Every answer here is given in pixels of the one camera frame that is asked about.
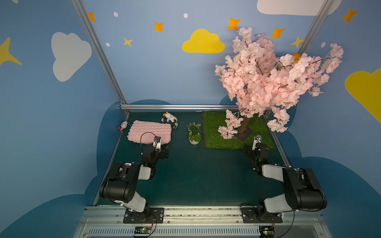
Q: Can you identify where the pink knitted bag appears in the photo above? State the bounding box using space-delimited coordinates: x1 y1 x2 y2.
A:
127 120 172 144

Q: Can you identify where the penguin plush keychain decoration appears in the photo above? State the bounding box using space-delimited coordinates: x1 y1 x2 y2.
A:
161 112 178 129

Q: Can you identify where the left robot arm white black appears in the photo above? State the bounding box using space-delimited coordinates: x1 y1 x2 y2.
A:
99 142 169 213

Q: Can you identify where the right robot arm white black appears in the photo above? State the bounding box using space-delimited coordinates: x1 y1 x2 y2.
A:
244 143 327 215

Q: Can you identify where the small red white toy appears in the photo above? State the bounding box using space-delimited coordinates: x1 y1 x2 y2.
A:
118 121 128 132

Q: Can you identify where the small potted green plant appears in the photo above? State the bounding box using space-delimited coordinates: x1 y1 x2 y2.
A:
187 123 201 145

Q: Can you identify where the green artificial grass mat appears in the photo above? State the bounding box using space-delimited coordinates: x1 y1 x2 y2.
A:
201 111 276 150

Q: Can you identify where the pink cherry blossom tree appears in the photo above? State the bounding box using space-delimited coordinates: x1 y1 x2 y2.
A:
215 27 344 139

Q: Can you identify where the left green circuit board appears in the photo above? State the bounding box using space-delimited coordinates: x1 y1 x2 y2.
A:
134 227 152 236

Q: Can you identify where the green circuit board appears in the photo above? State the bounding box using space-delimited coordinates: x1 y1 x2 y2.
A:
259 226 275 238
134 227 152 236

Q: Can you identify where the right green circuit board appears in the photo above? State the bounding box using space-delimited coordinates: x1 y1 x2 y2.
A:
259 226 275 238

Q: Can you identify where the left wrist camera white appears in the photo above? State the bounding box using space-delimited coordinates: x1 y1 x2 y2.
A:
152 136 161 151

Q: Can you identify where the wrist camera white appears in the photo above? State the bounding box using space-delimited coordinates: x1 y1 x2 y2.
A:
252 134 263 150
152 136 161 151

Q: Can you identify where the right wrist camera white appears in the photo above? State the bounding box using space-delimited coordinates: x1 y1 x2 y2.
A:
252 134 263 150

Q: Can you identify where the aluminium back frame bar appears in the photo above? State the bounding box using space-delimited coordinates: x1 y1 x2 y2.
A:
120 104 239 111

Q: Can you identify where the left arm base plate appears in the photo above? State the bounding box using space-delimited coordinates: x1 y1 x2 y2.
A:
123 207 164 224

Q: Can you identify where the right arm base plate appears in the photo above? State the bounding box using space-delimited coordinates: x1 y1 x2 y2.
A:
240 207 283 224

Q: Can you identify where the aluminium front rail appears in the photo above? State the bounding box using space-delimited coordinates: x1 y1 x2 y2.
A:
74 205 332 238

